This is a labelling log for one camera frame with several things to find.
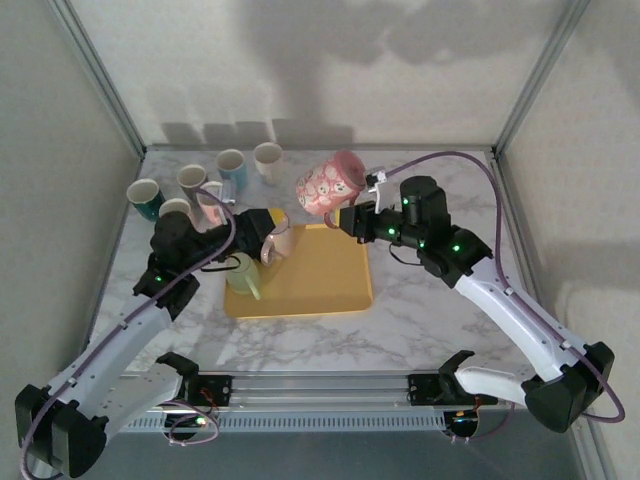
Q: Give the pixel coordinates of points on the light pink mug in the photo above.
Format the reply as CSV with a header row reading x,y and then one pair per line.
x,y
282,242

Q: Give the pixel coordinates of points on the aluminium frame post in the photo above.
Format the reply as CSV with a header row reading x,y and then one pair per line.
x,y
597,455
537,75
104,82

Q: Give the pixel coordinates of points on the dark teal mug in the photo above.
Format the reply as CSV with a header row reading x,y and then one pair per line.
x,y
145,197

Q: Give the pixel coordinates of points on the light green mug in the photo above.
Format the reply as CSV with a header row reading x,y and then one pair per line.
x,y
242,275

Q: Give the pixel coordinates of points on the black base electronics board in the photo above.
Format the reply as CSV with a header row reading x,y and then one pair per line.
x,y
462,422
197,421

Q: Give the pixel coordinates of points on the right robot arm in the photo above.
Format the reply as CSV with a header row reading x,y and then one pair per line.
x,y
505,310

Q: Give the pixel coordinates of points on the large pale pink mug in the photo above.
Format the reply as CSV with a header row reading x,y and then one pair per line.
x,y
172,206

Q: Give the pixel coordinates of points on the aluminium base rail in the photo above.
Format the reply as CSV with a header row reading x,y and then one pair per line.
x,y
325,390

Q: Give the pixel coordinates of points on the light blue mug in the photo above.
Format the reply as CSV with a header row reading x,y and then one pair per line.
x,y
235,172

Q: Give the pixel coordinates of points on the aluminium side rail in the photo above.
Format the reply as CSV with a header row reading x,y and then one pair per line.
x,y
506,200

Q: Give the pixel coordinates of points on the navy blue mug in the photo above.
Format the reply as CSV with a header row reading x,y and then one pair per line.
x,y
191,176

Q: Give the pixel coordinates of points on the pink faceted mug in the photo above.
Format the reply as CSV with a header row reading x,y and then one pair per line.
x,y
205,212

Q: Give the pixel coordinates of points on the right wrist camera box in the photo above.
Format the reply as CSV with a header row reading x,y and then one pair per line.
x,y
377,179

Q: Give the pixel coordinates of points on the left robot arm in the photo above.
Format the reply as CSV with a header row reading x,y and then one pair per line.
x,y
115,345

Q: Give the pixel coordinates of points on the thin aluminium table rail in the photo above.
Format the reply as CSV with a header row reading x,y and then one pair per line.
x,y
170,148

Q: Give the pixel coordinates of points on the yellow plastic tray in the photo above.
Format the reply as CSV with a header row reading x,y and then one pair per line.
x,y
325,280

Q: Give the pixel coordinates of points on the white faceted mug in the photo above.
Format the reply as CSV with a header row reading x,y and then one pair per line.
x,y
270,172

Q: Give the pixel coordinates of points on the pink patterned mug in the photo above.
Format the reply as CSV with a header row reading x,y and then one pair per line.
x,y
322,187

